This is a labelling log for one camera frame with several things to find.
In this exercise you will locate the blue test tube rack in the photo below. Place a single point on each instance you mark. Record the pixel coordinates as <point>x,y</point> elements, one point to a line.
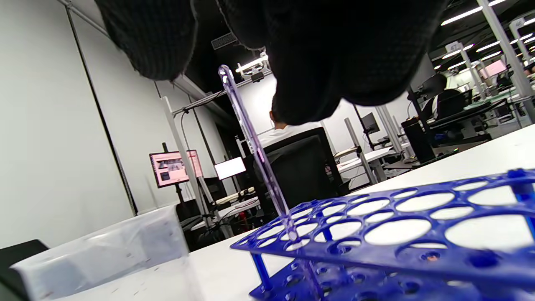
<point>418,255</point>

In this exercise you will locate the aluminium frame post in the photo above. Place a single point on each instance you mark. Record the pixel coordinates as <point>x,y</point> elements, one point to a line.
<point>508,62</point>
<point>184,167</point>

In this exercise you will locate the black mesh office chair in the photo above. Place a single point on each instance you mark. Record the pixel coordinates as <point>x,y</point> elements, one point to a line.
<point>301,171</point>

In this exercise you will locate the monitor with pink screen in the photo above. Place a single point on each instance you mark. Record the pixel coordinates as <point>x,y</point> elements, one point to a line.
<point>173,167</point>

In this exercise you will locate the black desktop computer case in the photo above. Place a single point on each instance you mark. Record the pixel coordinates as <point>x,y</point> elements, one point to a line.
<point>418,142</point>

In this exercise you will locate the person's right hand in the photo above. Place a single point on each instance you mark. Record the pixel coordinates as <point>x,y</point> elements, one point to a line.
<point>334,50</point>

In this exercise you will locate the translucent plastic beaker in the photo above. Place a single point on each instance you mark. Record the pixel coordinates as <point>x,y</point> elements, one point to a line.
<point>104,251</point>

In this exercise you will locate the ceiling strip light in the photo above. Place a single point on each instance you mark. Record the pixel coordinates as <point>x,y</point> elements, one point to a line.
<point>459,16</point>

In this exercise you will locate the small dark monitor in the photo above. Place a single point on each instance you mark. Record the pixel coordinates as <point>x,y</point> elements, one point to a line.
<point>370,122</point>

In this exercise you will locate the monitor with white screen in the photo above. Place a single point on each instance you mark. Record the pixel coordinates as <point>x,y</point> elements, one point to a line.
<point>230,168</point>

